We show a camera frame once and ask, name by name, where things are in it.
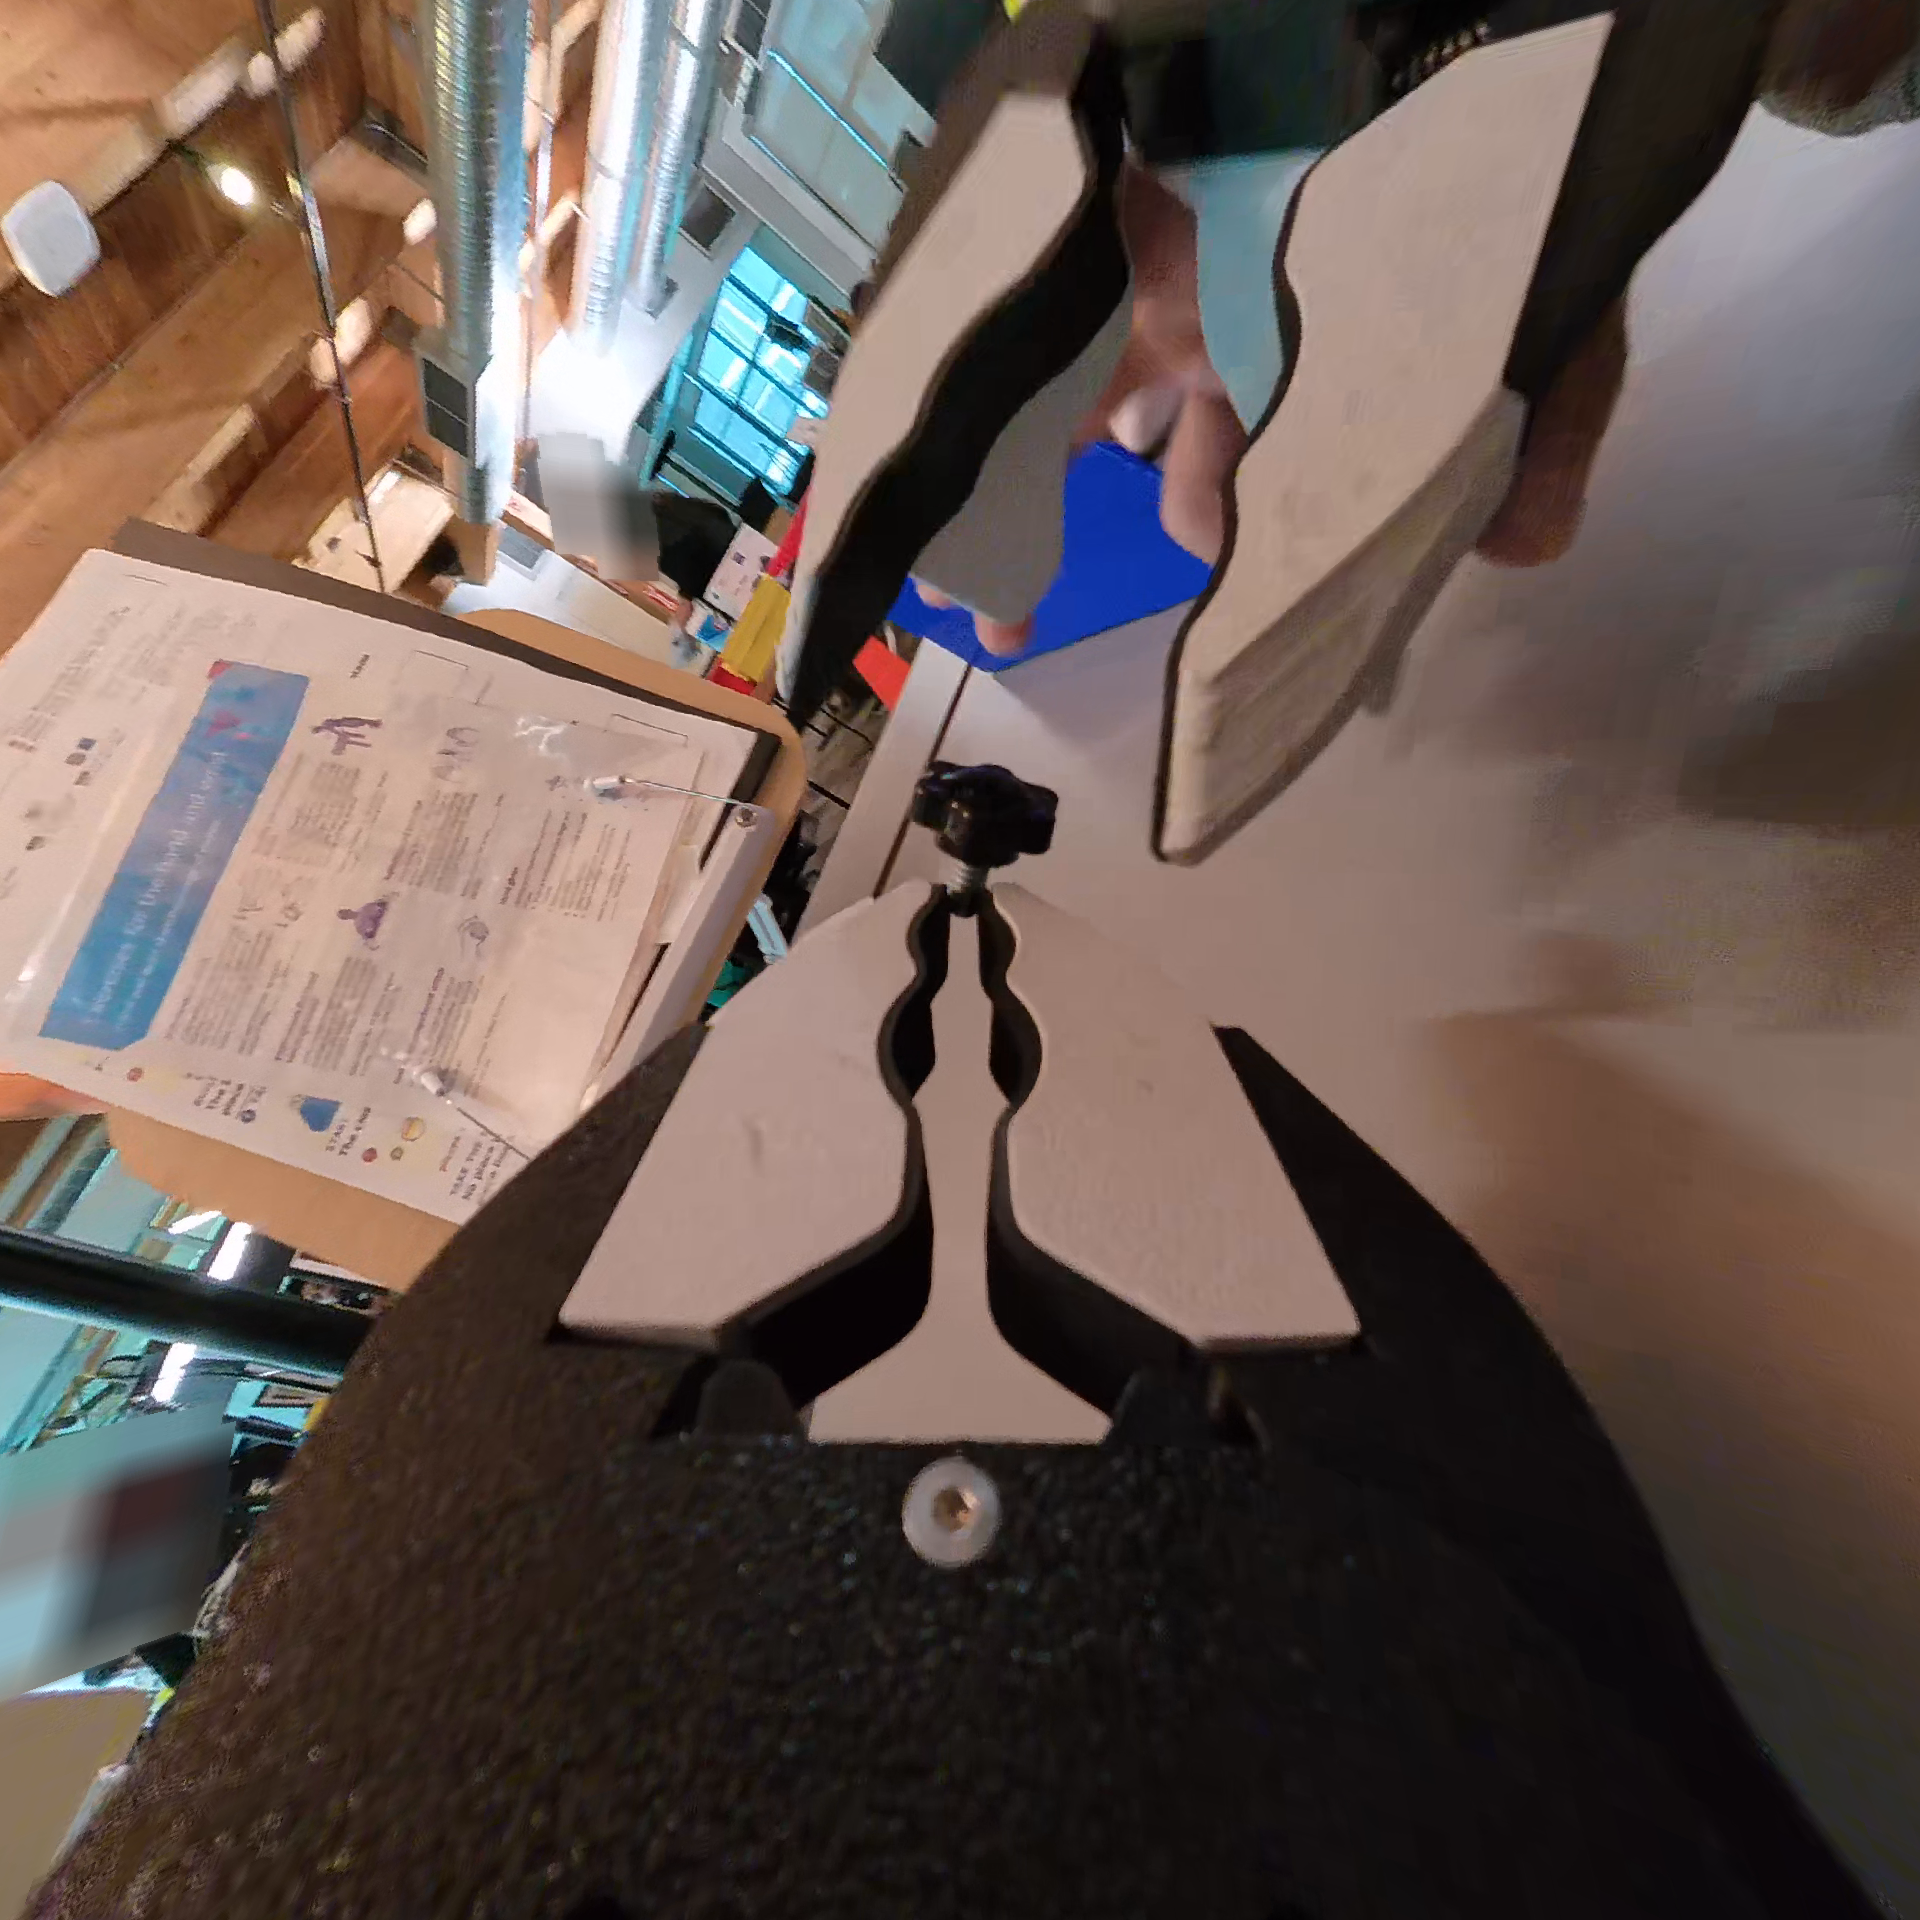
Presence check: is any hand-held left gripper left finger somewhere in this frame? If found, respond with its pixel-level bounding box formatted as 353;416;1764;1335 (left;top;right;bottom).
558;882;926;1353

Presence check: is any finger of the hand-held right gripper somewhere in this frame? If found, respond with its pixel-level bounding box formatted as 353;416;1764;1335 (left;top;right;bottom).
773;85;1131;725
1157;13;1626;865

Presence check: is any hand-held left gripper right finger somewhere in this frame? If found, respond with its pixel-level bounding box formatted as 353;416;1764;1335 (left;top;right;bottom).
990;882;1367;1353

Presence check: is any blue plastic bin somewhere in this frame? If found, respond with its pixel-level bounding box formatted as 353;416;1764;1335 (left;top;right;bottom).
883;440;1219;674

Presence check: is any black knob bolt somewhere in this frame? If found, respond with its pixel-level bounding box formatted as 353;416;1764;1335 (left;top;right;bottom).
910;761;1064;1038

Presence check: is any grey desk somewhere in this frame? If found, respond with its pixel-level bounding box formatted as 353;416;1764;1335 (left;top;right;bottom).
796;90;1920;1920

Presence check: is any person's right hand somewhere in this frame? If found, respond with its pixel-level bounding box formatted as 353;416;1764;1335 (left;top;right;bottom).
1116;256;1641;578

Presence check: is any printed instruction sheet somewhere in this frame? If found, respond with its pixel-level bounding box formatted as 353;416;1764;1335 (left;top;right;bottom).
42;641;729;1101

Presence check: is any wooden document stand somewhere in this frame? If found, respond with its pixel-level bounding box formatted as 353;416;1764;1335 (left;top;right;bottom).
0;519;817;1296

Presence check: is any white printed form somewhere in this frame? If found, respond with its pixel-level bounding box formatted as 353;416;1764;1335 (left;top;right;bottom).
0;552;773;1206

